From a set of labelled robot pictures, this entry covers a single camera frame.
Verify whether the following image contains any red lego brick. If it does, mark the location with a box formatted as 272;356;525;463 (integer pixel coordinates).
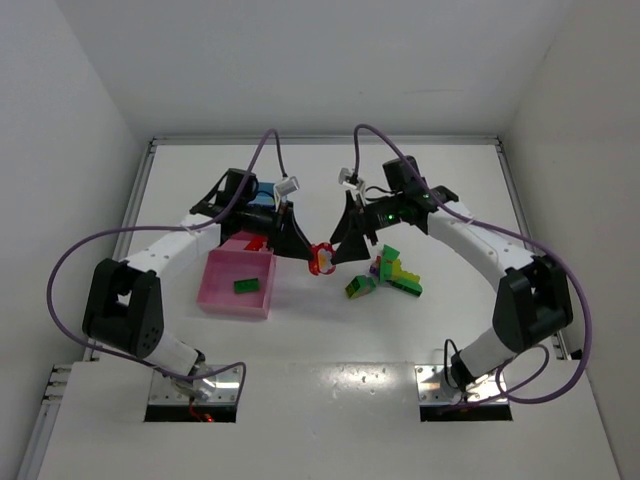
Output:
244;236;268;252

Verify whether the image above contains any red flower lego piece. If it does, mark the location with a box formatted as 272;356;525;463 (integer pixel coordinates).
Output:
309;242;336;276

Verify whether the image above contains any yellow-green small lego brick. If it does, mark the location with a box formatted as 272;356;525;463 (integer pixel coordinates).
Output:
345;275;370;299

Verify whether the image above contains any green lego plate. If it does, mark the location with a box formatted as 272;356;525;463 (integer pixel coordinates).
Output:
233;277;261;295

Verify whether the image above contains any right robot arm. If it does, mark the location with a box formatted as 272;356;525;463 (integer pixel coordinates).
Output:
330;157;573;391

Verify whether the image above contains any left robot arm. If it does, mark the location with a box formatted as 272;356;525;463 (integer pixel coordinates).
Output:
82;168;313;376

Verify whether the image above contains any light blue bin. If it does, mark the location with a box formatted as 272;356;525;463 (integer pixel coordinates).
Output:
249;182;276;210

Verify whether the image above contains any green lego brick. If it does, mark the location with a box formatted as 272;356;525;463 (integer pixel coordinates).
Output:
379;244;400;282

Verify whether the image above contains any small pink bin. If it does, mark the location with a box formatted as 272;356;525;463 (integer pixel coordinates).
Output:
220;231;271;253

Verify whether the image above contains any lime green long lego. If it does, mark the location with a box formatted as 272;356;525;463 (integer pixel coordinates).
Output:
388;269;423;297

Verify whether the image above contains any large pink bin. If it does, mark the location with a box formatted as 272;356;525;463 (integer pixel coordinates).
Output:
196;249;276;319

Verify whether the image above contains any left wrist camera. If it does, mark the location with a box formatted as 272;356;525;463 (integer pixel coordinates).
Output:
273;176;300;198

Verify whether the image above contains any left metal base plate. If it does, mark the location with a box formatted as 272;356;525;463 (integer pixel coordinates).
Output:
148;367;242;406

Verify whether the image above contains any metal base plate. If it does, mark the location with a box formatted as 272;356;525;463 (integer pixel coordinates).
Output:
148;367;242;406
414;364;507;407

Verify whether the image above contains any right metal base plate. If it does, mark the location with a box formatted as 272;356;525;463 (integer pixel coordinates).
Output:
414;364;507;407

